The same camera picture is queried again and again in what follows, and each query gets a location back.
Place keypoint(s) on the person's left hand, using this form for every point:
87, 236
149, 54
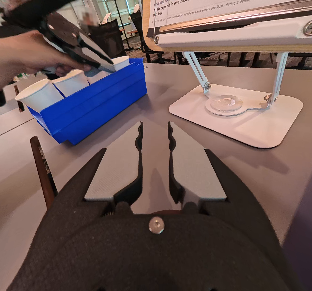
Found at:
29, 52

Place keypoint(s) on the blue plastic bin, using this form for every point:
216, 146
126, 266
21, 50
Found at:
97, 105

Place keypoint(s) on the white paper cup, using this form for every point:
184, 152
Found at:
36, 93
70, 81
96, 79
121, 63

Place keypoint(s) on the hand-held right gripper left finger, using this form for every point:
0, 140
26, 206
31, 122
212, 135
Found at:
114, 171

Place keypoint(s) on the black floor lamp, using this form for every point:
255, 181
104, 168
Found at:
116, 3

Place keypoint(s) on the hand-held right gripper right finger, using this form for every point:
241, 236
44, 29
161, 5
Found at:
195, 171

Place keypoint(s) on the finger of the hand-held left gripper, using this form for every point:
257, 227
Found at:
95, 48
104, 70

